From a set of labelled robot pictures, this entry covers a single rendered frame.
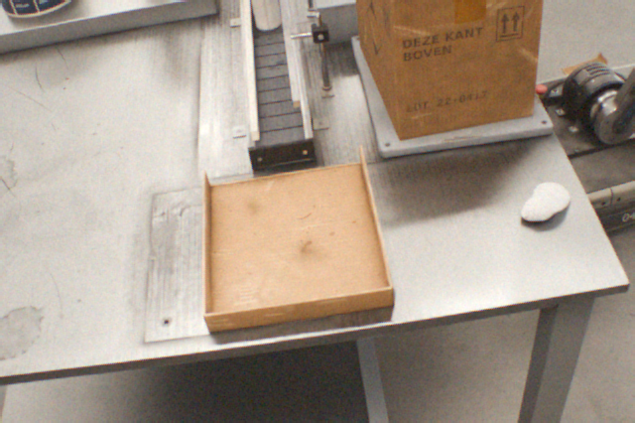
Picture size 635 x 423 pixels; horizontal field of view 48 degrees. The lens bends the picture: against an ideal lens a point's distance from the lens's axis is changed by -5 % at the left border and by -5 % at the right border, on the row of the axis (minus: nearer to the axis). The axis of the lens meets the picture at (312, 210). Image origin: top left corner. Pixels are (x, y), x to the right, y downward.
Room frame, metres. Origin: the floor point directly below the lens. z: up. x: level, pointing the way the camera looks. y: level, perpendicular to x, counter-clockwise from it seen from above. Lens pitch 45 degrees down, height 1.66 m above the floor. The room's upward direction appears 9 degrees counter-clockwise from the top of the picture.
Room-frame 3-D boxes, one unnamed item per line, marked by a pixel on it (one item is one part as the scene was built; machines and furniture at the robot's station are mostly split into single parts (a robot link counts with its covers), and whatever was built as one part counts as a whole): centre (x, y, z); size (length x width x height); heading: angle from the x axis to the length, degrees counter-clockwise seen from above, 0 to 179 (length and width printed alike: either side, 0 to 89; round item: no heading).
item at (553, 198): (0.76, -0.35, 0.85); 0.08 x 0.07 x 0.04; 87
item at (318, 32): (1.15, -0.04, 0.91); 0.07 x 0.03 x 0.16; 89
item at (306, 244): (0.78, 0.04, 0.85); 0.30 x 0.26 x 0.04; 179
